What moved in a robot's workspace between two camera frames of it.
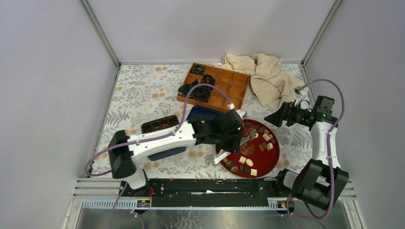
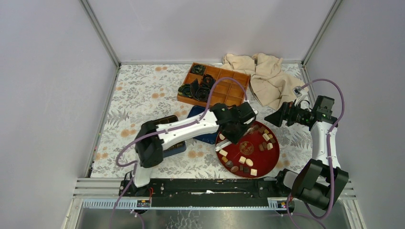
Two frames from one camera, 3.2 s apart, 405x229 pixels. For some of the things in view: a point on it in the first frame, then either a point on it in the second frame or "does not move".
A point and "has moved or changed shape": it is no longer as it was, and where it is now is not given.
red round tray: [257, 156] does not move
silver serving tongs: [224, 153] has moved or changed shape
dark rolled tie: [208, 79] does not move
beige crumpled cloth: [271, 84] does not move
